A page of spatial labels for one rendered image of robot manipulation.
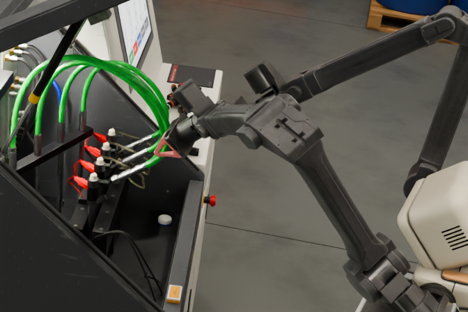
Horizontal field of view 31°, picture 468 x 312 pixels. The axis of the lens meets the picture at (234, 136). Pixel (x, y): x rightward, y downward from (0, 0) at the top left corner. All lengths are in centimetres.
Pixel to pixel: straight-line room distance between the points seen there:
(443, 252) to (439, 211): 9
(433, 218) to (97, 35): 108
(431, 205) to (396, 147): 324
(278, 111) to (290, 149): 9
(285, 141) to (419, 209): 39
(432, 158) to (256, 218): 216
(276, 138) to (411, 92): 430
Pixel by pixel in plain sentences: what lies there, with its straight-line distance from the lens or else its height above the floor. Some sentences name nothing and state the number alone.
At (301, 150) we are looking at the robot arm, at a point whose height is 153.
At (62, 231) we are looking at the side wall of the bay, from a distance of 179.
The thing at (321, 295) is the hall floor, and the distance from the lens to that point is 366.
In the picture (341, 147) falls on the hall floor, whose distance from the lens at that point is 483.
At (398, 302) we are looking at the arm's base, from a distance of 166.
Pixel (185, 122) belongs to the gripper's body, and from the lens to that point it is 197.
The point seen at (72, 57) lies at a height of 142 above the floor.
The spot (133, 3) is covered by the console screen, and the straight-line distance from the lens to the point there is 270.
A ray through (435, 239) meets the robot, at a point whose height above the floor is 129.
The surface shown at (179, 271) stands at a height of 95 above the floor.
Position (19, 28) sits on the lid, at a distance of 159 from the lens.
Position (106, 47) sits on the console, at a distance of 235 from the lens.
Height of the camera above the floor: 220
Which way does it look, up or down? 28 degrees down
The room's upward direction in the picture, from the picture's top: 8 degrees clockwise
